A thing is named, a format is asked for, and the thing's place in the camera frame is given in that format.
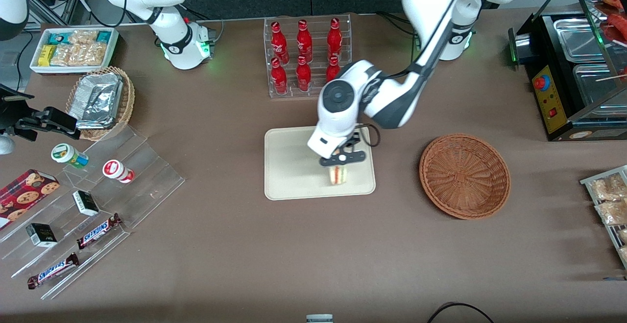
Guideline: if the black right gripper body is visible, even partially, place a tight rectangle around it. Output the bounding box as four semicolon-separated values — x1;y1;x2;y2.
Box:
0;84;36;141

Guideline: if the triangle sandwich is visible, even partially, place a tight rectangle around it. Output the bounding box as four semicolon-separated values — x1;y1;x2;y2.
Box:
329;165;350;186

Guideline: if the cream plastic tray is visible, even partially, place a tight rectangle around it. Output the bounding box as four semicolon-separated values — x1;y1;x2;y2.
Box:
264;126;377;201

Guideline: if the small brown wicker basket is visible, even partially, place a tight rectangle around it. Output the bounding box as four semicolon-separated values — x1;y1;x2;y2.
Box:
66;66;136;141

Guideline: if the large brown wicker basket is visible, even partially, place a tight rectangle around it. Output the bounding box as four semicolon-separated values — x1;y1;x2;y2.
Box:
419;133;511;221

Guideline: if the grey snack tray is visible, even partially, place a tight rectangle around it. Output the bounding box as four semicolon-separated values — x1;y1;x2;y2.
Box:
580;165;627;270

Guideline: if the green and white yogurt cup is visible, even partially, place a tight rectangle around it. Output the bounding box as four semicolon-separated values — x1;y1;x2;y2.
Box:
50;143;90;169

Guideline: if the stack of foil containers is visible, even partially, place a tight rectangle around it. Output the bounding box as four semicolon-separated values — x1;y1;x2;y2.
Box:
68;72;123;130

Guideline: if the white snack bin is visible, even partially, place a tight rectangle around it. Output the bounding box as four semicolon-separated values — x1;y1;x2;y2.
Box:
30;27;120;75

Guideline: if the yellow snack packet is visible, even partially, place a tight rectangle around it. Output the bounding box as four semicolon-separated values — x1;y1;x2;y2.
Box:
38;44;57;67

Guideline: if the clear bag of crackers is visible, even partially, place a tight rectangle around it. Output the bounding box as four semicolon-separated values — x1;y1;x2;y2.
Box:
51;43;107;67
69;29;98;45

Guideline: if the red cookie box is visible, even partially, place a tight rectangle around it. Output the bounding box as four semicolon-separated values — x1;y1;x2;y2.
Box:
0;169;61;231

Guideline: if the red cola bottle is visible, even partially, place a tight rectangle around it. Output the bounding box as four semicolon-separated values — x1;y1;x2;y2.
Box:
296;20;314;63
327;18;343;62
270;21;290;65
270;57;289;95
326;55;341;83
296;56;312;92

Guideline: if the red and white yogurt cup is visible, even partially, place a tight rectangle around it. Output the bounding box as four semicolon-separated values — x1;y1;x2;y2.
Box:
102;159;135;184

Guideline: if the small black box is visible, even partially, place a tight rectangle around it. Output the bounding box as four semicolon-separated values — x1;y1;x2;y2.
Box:
72;190;100;217
25;223;58;248

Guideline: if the clear acrylic stepped display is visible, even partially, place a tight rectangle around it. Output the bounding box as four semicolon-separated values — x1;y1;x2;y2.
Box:
0;125;186;300

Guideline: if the snickers chocolate bar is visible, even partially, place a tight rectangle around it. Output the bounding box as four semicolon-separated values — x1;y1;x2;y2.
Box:
26;252;80;290
76;213;123;250

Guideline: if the clear acrylic bottle rack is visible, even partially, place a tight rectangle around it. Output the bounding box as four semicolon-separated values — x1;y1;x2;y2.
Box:
264;14;354;99

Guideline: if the black food warmer, yellow panel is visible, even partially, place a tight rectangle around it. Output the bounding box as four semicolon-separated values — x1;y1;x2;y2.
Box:
508;0;627;142

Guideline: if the steel pan in warmer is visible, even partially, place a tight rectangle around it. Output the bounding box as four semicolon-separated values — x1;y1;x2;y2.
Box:
553;18;607;63
573;63;627;106

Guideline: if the red food in warmer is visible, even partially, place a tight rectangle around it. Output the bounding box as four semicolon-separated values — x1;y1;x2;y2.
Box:
602;0;627;45

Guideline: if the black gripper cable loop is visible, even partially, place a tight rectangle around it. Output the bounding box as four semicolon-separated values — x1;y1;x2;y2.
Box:
359;123;382;149

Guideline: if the black cable on table edge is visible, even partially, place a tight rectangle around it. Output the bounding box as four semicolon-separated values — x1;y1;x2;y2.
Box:
426;302;496;323

